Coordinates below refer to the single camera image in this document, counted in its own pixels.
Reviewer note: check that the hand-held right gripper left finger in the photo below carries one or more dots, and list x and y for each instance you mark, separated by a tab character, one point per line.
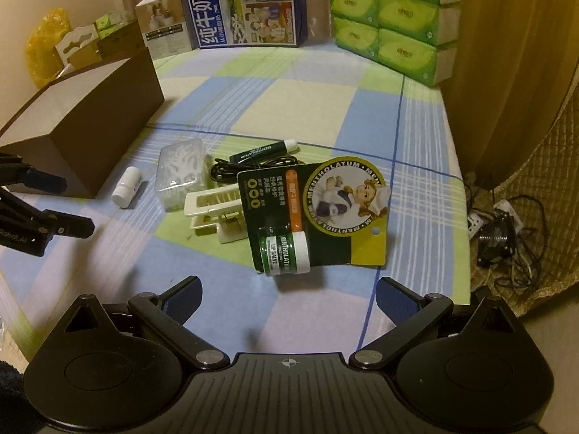
185	296

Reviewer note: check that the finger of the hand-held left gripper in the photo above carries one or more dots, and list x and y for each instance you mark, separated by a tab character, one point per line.
72	227
47	182

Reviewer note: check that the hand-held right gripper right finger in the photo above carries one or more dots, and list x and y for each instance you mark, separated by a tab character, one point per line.
392	300

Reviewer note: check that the small white bottle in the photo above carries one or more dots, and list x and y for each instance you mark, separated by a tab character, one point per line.
125	190

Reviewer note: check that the large brown cardboard box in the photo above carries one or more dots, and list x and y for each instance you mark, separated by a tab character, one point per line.
90	117

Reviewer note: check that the cream plastic clip rack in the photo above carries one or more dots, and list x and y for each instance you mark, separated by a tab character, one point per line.
212	210

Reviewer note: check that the green lip salve card package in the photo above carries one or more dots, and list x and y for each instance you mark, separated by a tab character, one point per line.
325	208

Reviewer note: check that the clear box of floss picks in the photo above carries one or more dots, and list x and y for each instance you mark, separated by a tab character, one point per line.
181	176

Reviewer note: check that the white power strip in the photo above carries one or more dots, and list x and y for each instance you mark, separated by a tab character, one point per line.
476	224
509	212

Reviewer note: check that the small black fan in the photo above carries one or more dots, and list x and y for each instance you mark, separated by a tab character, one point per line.
497	239

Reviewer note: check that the yellow plastic bag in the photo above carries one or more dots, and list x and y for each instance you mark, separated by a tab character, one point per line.
40	49

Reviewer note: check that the cardboard tissue box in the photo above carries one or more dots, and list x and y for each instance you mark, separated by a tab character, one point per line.
74	52

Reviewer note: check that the green lip balm stick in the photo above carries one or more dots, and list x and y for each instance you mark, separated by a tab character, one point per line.
258	151

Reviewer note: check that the small green box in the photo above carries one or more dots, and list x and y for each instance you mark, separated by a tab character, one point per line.
111	22

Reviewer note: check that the white product box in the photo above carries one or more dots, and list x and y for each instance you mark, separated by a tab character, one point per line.
165	22

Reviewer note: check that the quilted tan cushion cover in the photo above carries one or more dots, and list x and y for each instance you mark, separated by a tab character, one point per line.
561	167

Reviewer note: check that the beige curtain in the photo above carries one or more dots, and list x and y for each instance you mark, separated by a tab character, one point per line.
511	63

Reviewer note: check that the blue milk carton box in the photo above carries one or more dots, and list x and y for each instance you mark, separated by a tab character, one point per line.
253	4

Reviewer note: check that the stack of green tissue packs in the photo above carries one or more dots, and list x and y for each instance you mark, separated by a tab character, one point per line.
389	13

